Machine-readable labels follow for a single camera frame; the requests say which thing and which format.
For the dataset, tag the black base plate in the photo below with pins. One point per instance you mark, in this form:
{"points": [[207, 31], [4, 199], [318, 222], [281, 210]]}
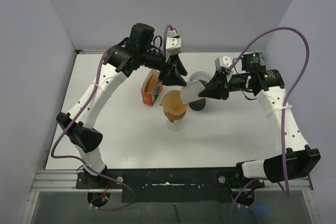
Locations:
{"points": [[170, 184]]}

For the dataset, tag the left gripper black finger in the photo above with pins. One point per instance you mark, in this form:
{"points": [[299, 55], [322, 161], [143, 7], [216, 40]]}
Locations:
{"points": [[174, 79], [179, 66]]}

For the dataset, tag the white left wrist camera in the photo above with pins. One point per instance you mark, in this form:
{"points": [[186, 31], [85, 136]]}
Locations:
{"points": [[173, 44]]}

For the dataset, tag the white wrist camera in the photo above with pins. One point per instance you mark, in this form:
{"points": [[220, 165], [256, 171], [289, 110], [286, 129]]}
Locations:
{"points": [[222, 64], [173, 44]]}

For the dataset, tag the orange coffee filter box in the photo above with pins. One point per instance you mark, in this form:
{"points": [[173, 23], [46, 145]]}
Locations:
{"points": [[151, 88]]}

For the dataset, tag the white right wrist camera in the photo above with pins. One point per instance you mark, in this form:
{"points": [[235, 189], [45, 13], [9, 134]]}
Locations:
{"points": [[222, 64]]}

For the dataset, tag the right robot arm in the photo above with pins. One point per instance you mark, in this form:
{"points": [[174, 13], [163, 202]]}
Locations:
{"points": [[297, 159]]}

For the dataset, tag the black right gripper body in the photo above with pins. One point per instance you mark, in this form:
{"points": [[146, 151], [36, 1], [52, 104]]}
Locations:
{"points": [[237, 82]]}

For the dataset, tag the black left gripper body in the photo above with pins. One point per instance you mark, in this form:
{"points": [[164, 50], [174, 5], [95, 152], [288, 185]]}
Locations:
{"points": [[170, 63]]}

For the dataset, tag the white paper coffee filter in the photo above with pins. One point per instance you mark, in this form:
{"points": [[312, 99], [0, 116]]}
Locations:
{"points": [[190, 92]]}

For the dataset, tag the grey swirled glass dripper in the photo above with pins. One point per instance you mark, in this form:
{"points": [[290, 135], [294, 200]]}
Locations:
{"points": [[201, 76]]}

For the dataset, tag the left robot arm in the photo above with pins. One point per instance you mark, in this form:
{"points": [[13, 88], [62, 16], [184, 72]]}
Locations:
{"points": [[116, 64]]}

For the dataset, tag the clear glass carafe wooden collar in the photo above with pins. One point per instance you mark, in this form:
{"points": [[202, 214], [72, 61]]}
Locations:
{"points": [[176, 125]]}

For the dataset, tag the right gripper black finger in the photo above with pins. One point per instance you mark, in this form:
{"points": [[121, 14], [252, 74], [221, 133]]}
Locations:
{"points": [[214, 92], [218, 79]]}

